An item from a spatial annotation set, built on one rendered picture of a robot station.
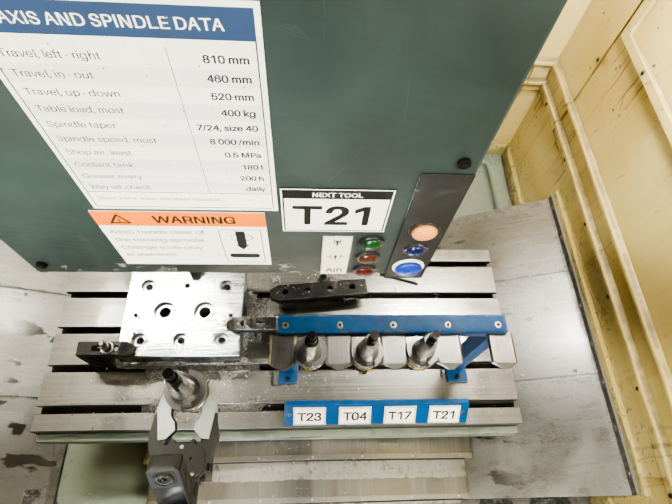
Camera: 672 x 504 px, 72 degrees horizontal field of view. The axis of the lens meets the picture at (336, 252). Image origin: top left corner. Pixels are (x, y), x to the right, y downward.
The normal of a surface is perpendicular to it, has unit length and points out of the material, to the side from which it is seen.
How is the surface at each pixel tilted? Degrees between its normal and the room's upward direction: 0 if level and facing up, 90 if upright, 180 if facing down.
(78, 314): 0
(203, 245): 90
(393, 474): 8
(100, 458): 0
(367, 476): 8
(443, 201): 90
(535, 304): 24
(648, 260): 90
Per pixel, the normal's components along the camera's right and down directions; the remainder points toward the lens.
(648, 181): -1.00, 0.00
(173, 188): 0.03, 0.88
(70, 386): 0.06, -0.47
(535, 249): -0.36, -0.43
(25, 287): 0.47, -0.42
